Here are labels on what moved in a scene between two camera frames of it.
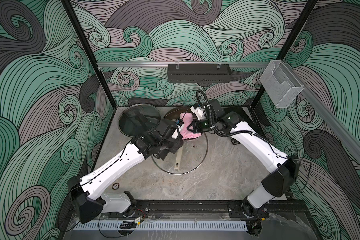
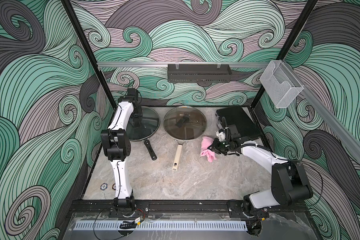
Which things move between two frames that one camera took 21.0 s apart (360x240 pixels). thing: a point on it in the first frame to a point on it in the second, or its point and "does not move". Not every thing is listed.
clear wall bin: (279, 83) does not move
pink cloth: (187, 118) to (206, 141)
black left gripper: (176, 142) to (139, 114)
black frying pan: (135, 119) does not move
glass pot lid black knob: (193, 151) to (185, 123)
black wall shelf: (203, 74) does not move
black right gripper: (196, 129) to (214, 147)
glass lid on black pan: (137, 119) does not move
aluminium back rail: (183, 63) does not move
